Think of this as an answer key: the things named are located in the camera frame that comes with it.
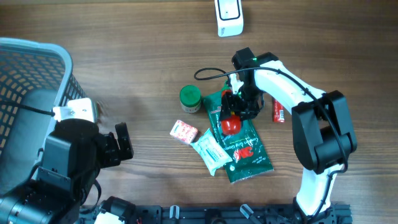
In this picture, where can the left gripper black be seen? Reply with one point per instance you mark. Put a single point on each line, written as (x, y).
(109, 142)

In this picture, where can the green 3M gloves packet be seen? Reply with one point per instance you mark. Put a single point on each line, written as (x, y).
(249, 157)

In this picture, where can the teal wet wipes pack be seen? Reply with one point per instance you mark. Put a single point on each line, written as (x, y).
(213, 155)

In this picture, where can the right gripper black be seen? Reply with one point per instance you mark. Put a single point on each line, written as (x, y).
(228, 104)

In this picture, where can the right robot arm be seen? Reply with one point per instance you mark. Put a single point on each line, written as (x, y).
(323, 132)

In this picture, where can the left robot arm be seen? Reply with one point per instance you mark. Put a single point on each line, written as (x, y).
(57, 186)

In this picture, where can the white barcode scanner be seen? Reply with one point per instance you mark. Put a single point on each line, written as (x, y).
(229, 17)

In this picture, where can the green lid small jar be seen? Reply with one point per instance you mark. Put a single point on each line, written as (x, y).
(190, 98)

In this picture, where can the grey plastic mesh basket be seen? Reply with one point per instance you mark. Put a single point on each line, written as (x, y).
(37, 75)

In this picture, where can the red white small box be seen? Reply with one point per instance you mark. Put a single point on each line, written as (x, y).
(183, 132)

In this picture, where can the red tube with green cap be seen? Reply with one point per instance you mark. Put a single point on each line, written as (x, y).
(278, 112)

